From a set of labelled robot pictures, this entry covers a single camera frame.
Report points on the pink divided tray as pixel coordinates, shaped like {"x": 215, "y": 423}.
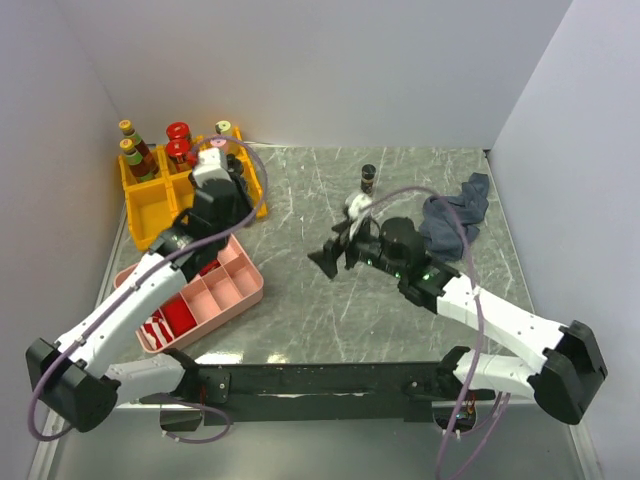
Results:
{"x": 217, "y": 297}

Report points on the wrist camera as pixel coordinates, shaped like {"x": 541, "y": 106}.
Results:
{"x": 211, "y": 165}
{"x": 357, "y": 209}

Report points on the blue grey cloth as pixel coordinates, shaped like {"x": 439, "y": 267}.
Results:
{"x": 449, "y": 220}

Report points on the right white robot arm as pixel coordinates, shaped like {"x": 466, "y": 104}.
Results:
{"x": 559, "y": 366}

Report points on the red-lid chili jar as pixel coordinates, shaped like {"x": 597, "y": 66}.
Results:
{"x": 179, "y": 131}
{"x": 178, "y": 152}

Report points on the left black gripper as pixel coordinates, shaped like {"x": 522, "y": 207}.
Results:
{"x": 242, "y": 199}

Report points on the white-cap seasoning shaker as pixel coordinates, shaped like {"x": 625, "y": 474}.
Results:
{"x": 224, "y": 128}

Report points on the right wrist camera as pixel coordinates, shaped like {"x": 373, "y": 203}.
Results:
{"x": 357, "y": 209}

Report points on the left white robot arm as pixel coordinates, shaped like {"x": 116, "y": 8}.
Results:
{"x": 71, "y": 375}

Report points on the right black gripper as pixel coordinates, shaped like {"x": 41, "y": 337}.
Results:
{"x": 327, "y": 257}

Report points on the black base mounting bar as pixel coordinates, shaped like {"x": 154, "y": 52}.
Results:
{"x": 314, "y": 392}

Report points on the small black-cap spice jar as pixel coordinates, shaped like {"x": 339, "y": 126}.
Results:
{"x": 368, "y": 174}

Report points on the black-top white salt grinder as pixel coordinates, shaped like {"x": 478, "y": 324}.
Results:
{"x": 234, "y": 165}

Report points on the green label sauce bottle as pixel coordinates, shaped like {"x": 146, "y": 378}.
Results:
{"x": 140, "y": 170}
{"x": 128, "y": 131}

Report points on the yellow compartment bin organizer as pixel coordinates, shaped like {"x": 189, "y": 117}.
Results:
{"x": 152, "y": 206}

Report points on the red white packet in tray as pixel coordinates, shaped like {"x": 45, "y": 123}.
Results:
{"x": 157, "y": 331}

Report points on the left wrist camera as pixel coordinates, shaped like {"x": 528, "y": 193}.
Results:
{"x": 211, "y": 165}

